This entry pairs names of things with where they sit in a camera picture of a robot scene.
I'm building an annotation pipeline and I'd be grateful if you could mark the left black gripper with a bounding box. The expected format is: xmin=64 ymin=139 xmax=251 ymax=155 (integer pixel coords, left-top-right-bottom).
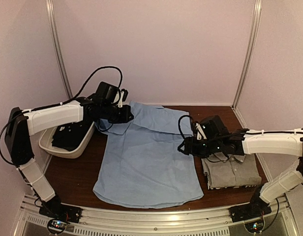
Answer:
xmin=101 ymin=103 xmax=134 ymax=124

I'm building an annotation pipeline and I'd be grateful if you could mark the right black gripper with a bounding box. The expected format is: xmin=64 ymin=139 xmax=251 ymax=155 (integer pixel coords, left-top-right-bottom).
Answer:
xmin=177 ymin=137 xmax=221 ymax=159

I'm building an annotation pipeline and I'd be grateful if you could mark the light blue shirt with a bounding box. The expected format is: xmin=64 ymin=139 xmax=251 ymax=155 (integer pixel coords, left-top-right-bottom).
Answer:
xmin=93 ymin=102 xmax=204 ymax=208

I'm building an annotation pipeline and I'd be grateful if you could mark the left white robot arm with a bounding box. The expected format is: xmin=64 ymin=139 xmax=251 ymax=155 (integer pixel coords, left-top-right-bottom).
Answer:
xmin=2 ymin=82 xmax=134 ymax=218

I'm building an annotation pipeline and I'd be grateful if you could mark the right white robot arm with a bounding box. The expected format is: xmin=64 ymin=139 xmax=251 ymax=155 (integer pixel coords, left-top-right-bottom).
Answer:
xmin=178 ymin=116 xmax=303 ymax=217

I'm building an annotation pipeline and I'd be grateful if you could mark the black shirt in basket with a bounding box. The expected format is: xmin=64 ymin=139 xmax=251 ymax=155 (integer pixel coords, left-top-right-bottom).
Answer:
xmin=52 ymin=121 xmax=91 ymax=151

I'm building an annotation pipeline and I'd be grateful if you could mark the folded grey shirt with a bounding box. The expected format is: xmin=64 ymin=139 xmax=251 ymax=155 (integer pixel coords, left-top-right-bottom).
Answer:
xmin=202 ymin=152 xmax=259 ymax=176

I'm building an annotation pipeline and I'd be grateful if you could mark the white plastic basket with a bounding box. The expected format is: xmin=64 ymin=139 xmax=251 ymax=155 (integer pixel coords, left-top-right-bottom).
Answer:
xmin=38 ymin=121 xmax=94 ymax=159

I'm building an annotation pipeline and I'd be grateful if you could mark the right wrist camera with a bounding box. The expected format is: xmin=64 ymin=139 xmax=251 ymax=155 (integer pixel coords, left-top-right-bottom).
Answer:
xmin=195 ymin=122 xmax=207 ymax=140

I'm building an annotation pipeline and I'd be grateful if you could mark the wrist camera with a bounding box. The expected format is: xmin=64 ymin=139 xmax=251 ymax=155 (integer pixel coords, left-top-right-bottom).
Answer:
xmin=115 ymin=89 xmax=128 ymax=108
xmin=195 ymin=122 xmax=207 ymax=140

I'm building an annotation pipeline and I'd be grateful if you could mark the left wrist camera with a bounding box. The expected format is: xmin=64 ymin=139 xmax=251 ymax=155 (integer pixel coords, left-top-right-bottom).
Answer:
xmin=115 ymin=89 xmax=128 ymax=108

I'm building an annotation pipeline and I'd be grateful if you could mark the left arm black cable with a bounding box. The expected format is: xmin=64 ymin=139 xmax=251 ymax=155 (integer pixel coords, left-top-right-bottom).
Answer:
xmin=0 ymin=66 xmax=124 ymax=165

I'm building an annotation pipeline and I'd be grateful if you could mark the front aluminium rail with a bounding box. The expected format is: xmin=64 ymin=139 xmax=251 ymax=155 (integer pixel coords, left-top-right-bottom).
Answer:
xmin=11 ymin=194 xmax=300 ymax=236

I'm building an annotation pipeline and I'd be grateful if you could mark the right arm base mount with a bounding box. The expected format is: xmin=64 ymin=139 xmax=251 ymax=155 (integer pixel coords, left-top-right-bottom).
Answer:
xmin=229 ymin=196 xmax=272 ymax=222

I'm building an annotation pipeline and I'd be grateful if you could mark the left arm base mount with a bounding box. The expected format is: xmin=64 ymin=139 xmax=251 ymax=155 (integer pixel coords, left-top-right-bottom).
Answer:
xmin=39 ymin=195 xmax=82 ymax=223

